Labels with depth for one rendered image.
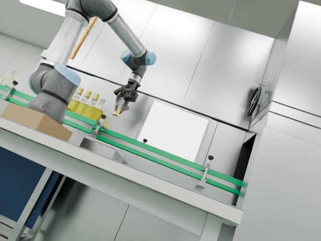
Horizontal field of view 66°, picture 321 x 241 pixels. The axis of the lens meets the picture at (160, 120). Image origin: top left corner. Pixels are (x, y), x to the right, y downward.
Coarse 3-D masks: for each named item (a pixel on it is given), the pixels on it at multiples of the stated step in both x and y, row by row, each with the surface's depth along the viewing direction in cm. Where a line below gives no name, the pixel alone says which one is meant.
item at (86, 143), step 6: (84, 138) 117; (84, 144) 116; (90, 144) 116; (96, 144) 116; (90, 150) 115; (96, 150) 115; (102, 150) 115; (108, 150) 115; (114, 150) 115; (108, 156) 114; (114, 156) 116; (120, 156) 127; (120, 162) 132
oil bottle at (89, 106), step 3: (87, 102) 158; (90, 102) 157; (87, 105) 156; (90, 105) 156; (93, 105) 157; (84, 108) 156; (87, 108) 156; (90, 108) 156; (84, 111) 155; (87, 111) 155; (90, 111) 155; (81, 114) 154; (84, 114) 154; (87, 114) 154; (87, 117) 154
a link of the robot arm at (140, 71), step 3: (141, 66) 151; (144, 66) 153; (147, 66) 156; (138, 69) 150; (141, 69) 151; (144, 69) 153; (132, 72) 151; (135, 72) 150; (138, 72) 150; (141, 72) 152; (144, 72) 154; (138, 75) 152; (141, 75) 152; (141, 78) 153
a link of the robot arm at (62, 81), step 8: (48, 72) 102; (56, 72) 97; (64, 72) 98; (72, 72) 99; (48, 80) 97; (56, 80) 96; (64, 80) 97; (72, 80) 99; (80, 80) 104; (48, 88) 95; (56, 88) 95; (64, 88) 97; (72, 88) 100; (64, 96) 97; (72, 96) 102
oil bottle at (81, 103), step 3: (81, 99) 158; (84, 99) 159; (78, 102) 157; (81, 102) 157; (84, 102) 157; (75, 105) 157; (78, 105) 156; (81, 105) 156; (84, 105) 157; (75, 108) 156; (78, 108) 156; (81, 108) 156; (72, 111) 155; (75, 111) 155; (78, 111) 155; (81, 111) 156
